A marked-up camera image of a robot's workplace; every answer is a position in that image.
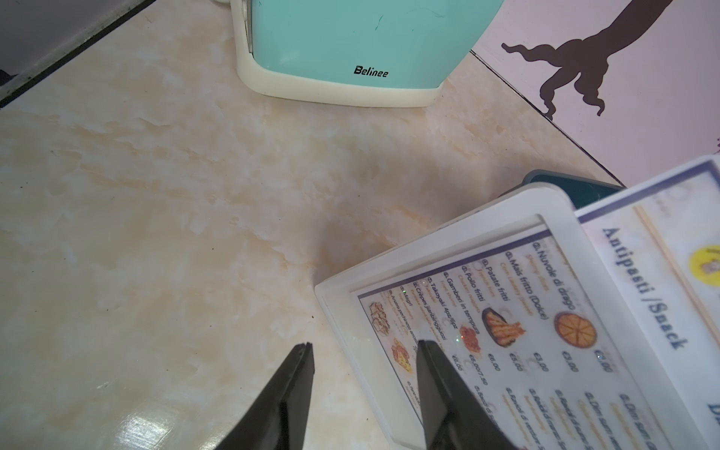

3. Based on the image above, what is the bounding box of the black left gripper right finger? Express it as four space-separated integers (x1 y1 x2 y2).
416 340 515 450

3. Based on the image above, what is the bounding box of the new dim sum menu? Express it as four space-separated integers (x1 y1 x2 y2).
355 157 719 449

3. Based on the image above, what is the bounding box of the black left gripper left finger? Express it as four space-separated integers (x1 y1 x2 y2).
217 342 315 450

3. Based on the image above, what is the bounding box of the mint green toaster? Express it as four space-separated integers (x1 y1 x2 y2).
228 0 502 108

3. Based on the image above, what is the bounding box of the teal plastic bin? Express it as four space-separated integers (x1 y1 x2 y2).
521 170 624 209

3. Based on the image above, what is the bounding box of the clear acrylic menu holder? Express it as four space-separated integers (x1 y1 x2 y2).
315 185 706 449

